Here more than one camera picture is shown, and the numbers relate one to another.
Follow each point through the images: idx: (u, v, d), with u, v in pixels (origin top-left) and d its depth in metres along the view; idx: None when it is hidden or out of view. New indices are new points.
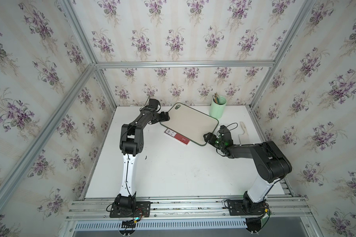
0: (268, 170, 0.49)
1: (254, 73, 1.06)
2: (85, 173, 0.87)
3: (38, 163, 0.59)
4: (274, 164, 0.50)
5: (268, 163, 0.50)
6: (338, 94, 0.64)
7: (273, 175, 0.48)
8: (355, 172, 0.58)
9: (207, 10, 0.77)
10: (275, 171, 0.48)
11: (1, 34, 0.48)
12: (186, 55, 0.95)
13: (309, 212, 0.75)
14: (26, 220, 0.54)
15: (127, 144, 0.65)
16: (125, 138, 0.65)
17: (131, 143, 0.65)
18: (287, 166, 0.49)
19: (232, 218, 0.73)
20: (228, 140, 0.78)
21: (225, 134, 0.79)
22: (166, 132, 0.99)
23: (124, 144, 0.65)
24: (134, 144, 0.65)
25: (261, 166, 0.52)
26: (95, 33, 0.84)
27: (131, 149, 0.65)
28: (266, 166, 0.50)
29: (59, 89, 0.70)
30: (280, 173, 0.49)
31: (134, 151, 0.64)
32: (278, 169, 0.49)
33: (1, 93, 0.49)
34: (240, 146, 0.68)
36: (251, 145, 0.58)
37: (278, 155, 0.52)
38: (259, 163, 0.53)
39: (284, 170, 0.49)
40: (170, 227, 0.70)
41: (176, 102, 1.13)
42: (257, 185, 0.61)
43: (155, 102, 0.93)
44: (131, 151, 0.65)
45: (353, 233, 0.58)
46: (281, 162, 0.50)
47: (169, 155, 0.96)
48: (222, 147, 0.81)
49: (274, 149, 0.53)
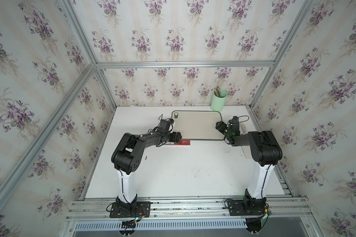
0: (258, 152, 0.57)
1: (254, 73, 1.06)
2: (85, 173, 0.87)
3: (37, 164, 0.59)
4: (266, 147, 0.57)
5: (260, 146, 0.57)
6: (338, 94, 0.64)
7: (262, 157, 0.55)
8: (355, 172, 0.58)
9: (207, 10, 0.77)
10: (266, 154, 0.55)
11: (1, 34, 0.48)
12: (187, 55, 0.95)
13: (309, 212, 0.75)
14: (26, 220, 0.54)
15: (120, 157, 0.53)
16: (121, 149, 0.55)
17: (126, 157, 0.53)
18: (279, 152, 0.56)
19: (232, 218, 0.73)
20: (236, 130, 0.85)
21: (234, 125, 0.84)
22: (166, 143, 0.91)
23: (118, 156, 0.54)
24: (129, 160, 0.53)
25: (254, 149, 0.60)
26: (95, 33, 0.84)
27: (122, 164, 0.53)
28: (257, 148, 0.58)
29: (59, 89, 0.70)
30: (271, 157, 0.55)
31: (126, 167, 0.53)
32: (269, 152, 0.55)
33: (1, 93, 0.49)
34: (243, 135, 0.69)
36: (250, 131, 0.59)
37: (273, 141, 0.58)
38: (253, 146, 0.61)
39: (275, 155, 0.55)
40: (171, 227, 0.71)
41: (173, 112, 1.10)
42: (253, 177, 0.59)
43: (166, 124, 0.81)
44: (122, 166, 0.53)
45: (354, 233, 0.58)
46: (273, 147, 0.57)
47: (169, 155, 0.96)
48: (228, 136, 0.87)
49: (270, 135, 0.60)
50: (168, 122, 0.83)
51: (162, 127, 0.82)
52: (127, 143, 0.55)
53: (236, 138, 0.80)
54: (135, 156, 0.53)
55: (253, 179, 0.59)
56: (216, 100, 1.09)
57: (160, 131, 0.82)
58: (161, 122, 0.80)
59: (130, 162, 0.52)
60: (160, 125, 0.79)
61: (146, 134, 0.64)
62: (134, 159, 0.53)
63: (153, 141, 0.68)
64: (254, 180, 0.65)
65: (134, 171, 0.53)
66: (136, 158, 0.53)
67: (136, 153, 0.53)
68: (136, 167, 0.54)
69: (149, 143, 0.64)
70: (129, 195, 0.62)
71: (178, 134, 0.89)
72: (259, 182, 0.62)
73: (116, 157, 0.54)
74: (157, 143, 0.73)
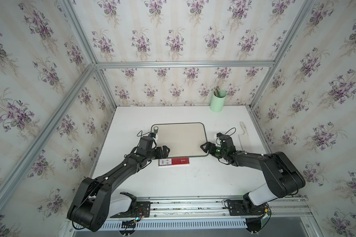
0: (281, 186, 0.45)
1: (254, 73, 1.06)
2: (85, 173, 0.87)
3: (38, 164, 0.59)
4: (286, 179, 0.46)
5: (280, 178, 0.46)
6: (338, 94, 0.64)
7: (285, 191, 0.44)
8: (355, 172, 0.58)
9: (207, 10, 0.76)
10: (289, 186, 0.45)
11: (1, 34, 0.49)
12: (187, 55, 0.95)
13: (309, 212, 0.75)
14: (26, 220, 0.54)
15: (80, 212, 0.41)
16: (79, 203, 0.42)
17: (86, 215, 0.41)
18: (300, 180, 0.46)
19: (232, 218, 0.73)
20: (231, 146, 0.75)
21: (226, 140, 0.76)
22: (160, 163, 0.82)
23: (76, 212, 0.41)
24: (89, 218, 0.40)
25: (272, 181, 0.48)
26: (95, 33, 0.84)
27: (82, 222, 0.40)
28: (278, 181, 0.46)
29: (59, 89, 0.70)
30: (294, 187, 0.45)
31: (86, 225, 0.40)
32: (291, 183, 0.45)
33: (1, 93, 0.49)
34: (244, 154, 0.66)
36: (260, 157, 0.56)
37: (291, 169, 0.48)
38: (269, 177, 0.49)
39: (297, 184, 0.45)
40: (170, 227, 0.70)
41: (153, 125, 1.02)
42: (258, 191, 0.61)
43: (147, 143, 0.68)
44: (83, 223, 0.40)
45: (353, 233, 0.58)
46: (293, 177, 0.47)
47: (169, 156, 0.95)
48: (224, 155, 0.80)
49: (285, 162, 0.51)
50: (150, 140, 0.70)
51: (143, 148, 0.68)
52: (89, 191, 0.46)
53: (236, 156, 0.69)
54: (95, 215, 0.40)
55: (258, 192, 0.61)
56: (215, 100, 1.08)
57: (140, 153, 0.69)
58: (142, 141, 0.68)
59: (91, 222, 0.40)
60: (141, 145, 0.68)
61: (117, 166, 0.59)
62: (95, 217, 0.41)
63: (128, 174, 0.55)
64: (261, 195, 0.60)
65: (96, 228, 0.40)
66: (99, 215, 0.40)
67: (97, 209, 0.41)
68: (102, 221, 0.42)
69: (120, 181, 0.51)
70: (121, 208, 0.58)
71: (164, 147, 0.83)
72: (266, 198, 0.57)
73: (75, 212, 0.41)
74: (136, 171, 0.60)
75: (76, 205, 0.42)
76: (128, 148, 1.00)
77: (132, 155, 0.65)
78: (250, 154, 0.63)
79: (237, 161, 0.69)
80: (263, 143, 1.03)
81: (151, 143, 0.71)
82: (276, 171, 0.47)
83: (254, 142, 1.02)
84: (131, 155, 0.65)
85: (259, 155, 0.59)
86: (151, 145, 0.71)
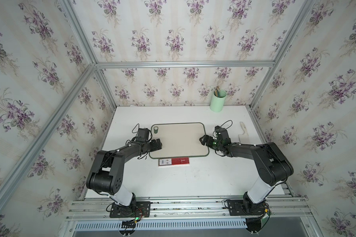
0: (270, 174, 0.48)
1: (254, 73, 1.06)
2: (85, 173, 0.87)
3: (38, 163, 0.59)
4: (276, 167, 0.49)
5: (270, 166, 0.49)
6: (338, 94, 0.64)
7: (274, 178, 0.47)
8: (355, 172, 0.58)
9: (207, 10, 0.76)
10: (278, 175, 0.48)
11: (1, 34, 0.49)
12: (186, 55, 0.95)
13: (309, 212, 0.75)
14: (26, 220, 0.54)
15: (99, 179, 0.46)
16: (97, 170, 0.47)
17: (106, 178, 0.46)
18: (289, 169, 0.49)
19: (232, 218, 0.73)
20: (226, 138, 0.78)
21: (222, 133, 0.78)
22: (161, 163, 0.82)
23: (95, 178, 0.46)
24: (109, 181, 0.46)
25: (263, 170, 0.51)
26: (95, 33, 0.84)
27: (102, 186, 0.45)
28: (268, 169, 0.49)
29: (59, 89, 0.70)
30: (283, 176, 0.48)
31: (106, 189, 0.45)
32: (280, 172, 0.48)
33: (1, 93, 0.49)
34: (239, 145, 0.68)
36: (252, 147, 0.59)
37: (281, 158, 0.51)
38: (260, 165, 0.52)
39: (286, 172, 0.48)
40: (170, 227, 0.70)
41: (153, 125, 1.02)
42: (255, 186, 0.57)
43: (145, 133, 0.78)
44: (103, 188, 0.45)
45: (353, 233, 0.58)
46: (283, 165, 0.50)
47: (169, 156, 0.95)
48: (220, 147, 0.83)
49: (275, 151, 0.52)
50: (147, 130, 0.79)
51: (141, 136, 0.76)
52: (104, 163, 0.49)
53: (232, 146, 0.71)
54: (114, 176, 0.46)
55: (256, 188, 0.62)
56: (216, 100, 1.08)
57: (140, 140, 0.76)
58: (140, 131, 0.76)
59: (111, 183, 0.45)
60: (139, 134, 0.76)
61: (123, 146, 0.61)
62: (114, 179, 0.46)
63: (134, 154, 0.63)
64: (257, 189, 0.61)
65: (116, 191, 0.46)
66: (117, 177, 0.46)
67: (115, 172, 0.46)
68: (119, 186, 0.48)
69: (129, 157, 0.58)
70: (124, 201, 0.60)
71: (158, 139, 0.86)
72: (262, 191, 0.58)
73: (93, 180, 0.46)
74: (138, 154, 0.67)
75: (94, 173, 0.46)
76: None
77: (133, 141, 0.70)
78: (244, 145, 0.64)
79: (231, 151, 0.72)
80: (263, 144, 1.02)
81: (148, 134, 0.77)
82: (266, 159, 0.50)
83: (254, 142, 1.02)
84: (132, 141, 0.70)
85: (252, 145, 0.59)
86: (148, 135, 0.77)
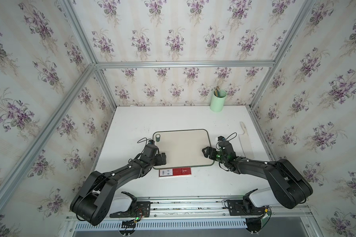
0: (290, 197, 0.43)
1: (254, 73, 1.06)
2: (85, 173, 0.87)
3: (38, 163, 0.59)
4: (293, 188, 0.45)
5: (288, 188, 0.44)
6: (338, 94, 0.64)
7: (294, 201, 0.43)
8: (355, 172, 0.58)
9: (207, 10, 0.76)
10: (297, 196, 0.43)
11: (1, 34, 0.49)
12: (187, 55, 0.95)
13: (309, 212, 0.75)
14: (26, 220, 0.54)
15: (83, 205, 0.42)
16: (85, 194, 0.43)
17: (88, 207, 0.42)
18: (307, 188, 0.45)
19: (232, 218, 0.73)
20: (231, 153, 0.72)
21: (226, 147, 0.73)
22: (161, 174, 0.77)
23: (79, 202, 0.42)
24: (91, 211, 0.41)
25: (279, 191, 0.47)
26: (95, 33, 0.84)
27: (84, 214, 0.41)
28: (286, 191, 0.44)
29: (59, 89, 0.70)
30: (302, 197, 0.43)
31: (87, 218, 0.40)
32: (299, 192, 0.44)
33: (2, 93, 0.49)
34: (246, 162, 0.63)
36: (264, 166, 0.53)
37: (297, 178, 0.48)
38: (276, 187, 0.47)
39: (305, 192, 0.44)
40: (170, 227, 0.70)
41: (155, 134, 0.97)
42: (262, 196, 0.59)
43: (151, 150, 0.70)
44: (84, 216, 0.41)
45: (353, 233, 0.58)
46: (300, 185, 0.45)
47: (170, 167, 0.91)
48: (225, 162, 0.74)
49: (290, 170, 0.50)
50: (154, 147, 0.72)
51: (147, 155, 0.70)
52: (94, 185, 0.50)
53: (238, 163, 0.67)
54: (97, 207, 0.41)
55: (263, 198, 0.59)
56: (216, 100, 1.08)
57: (144, 160, 0.71)
58: (146, 148, 0.70)
59: (92, 215, 0.41)
60: (145, 152, 0.71)
61: (121, 168, 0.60)
62: (96, 211, 0.41)
63: (130, 178, 0.56)
64: (264, 200, 0.59)
65: (97, 222, 0.41)
66: (101, 209, 0.41)
67: (100, 202, 0.42)
68: (102, 217, 0.42)
69: (124, 181, 0.52)
70: (121, 207, 0.58)
71: (163, 154, 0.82)
72: (270, 202, 0.56)
73: (78, 205, 0.42)
74: (138, 177, 0.61)
75: (80, 196, 0.43)
76: (129, 148, 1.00)
77: (135, 161, 0.67)
78: (253, 162, 0.61)
79: (239, 168, 0.67)
80: (263, 143, 1.03)
81: (155, 151, 0.73)
82: (282, 180, 0.46)
83: (255, 142, 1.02)
84: (135, 160, 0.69)
85: (263, 163, 0.55)
86: (155, 152, 0.73)
